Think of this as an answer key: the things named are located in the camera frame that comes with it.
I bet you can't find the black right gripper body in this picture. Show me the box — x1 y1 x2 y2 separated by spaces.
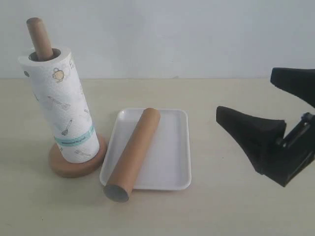
262 113 315 187

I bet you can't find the brown cardboard tube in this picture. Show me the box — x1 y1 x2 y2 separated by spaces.
104 108 160 203

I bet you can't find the white printed paper towel roll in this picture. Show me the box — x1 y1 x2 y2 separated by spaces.
18 47 100 164

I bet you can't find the wooden paper towel holder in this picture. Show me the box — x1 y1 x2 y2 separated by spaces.
27 17 107 178

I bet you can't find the white rectangular tray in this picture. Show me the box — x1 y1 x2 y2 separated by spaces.
99 108 191 191

